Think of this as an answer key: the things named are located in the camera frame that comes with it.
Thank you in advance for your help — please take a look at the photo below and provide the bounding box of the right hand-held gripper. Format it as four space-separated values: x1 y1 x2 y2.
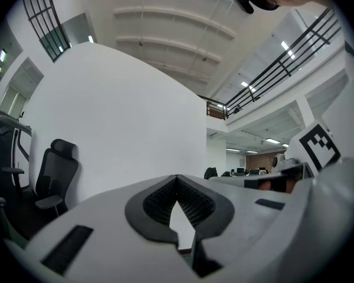
244 119 354 277

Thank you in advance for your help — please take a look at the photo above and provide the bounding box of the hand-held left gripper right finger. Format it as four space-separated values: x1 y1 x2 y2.
176 174 307 283

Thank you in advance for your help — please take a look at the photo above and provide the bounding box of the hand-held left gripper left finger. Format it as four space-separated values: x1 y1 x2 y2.
5 174 197 283

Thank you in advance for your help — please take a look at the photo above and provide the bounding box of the row of office desks with monitors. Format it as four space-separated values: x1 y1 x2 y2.
222 166 272 177

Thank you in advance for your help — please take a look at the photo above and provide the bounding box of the black mesh office chair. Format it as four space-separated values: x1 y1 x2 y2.
34 139 80 218

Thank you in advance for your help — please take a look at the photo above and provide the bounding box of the black metal balcony railing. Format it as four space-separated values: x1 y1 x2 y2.
206 7 343 121

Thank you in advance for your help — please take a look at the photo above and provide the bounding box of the dark office chair with armrest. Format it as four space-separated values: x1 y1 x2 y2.
0 130 26 238

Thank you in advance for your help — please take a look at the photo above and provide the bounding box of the black metal window railing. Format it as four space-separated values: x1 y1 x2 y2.
22 0 72 63

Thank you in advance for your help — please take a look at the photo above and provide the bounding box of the grey metal frame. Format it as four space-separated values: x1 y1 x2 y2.
0 104 33 138

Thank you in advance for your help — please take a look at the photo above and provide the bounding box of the black head-mounted camera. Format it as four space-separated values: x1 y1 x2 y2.
230 0 255 14

